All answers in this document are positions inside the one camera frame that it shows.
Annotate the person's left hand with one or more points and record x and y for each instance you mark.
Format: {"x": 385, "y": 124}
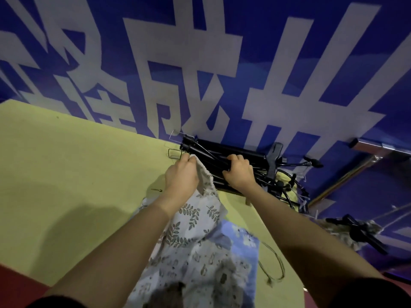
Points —
{"x": 181, "y": 181}

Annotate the person's right hand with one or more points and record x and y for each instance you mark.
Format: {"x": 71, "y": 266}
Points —
{"x": 240, "y": 177}

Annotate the person's right fingers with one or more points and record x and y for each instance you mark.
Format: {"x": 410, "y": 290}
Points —
{"x": 239, "y": 160}

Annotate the person's left fingers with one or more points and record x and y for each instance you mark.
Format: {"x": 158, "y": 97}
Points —
{"x": 187, "y": 158}

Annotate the black tripod stand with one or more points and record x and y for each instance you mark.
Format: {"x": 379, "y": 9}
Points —
{"x": 253, "y": 158}

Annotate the person's right forearm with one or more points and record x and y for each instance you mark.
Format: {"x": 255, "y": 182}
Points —
{"x": 308, "y": 246}

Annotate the person's left forearm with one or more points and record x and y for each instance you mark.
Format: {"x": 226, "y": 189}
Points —
{"x": 122, "y": 250}

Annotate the blue printed cloth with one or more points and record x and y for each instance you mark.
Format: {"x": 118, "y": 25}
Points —
{"x": 244, "y": 243}

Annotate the blue banner with white characters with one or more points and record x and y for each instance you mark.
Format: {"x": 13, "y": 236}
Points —
{"x": 205, "y": 60}

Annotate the crumpled leaf-print cloth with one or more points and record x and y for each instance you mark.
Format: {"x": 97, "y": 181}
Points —
{"x": 337, "y": 234}

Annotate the metal table leg bar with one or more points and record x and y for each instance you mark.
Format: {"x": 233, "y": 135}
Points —
{"x": 369, "y": 157}

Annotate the person's black sleeve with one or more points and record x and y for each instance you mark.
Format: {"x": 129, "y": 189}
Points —
{"x": 372, "y": 295}
{"x": 57, "y": 303}

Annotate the black clamp mount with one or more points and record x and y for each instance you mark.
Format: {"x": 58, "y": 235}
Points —
{"x": 359, "y": 232}

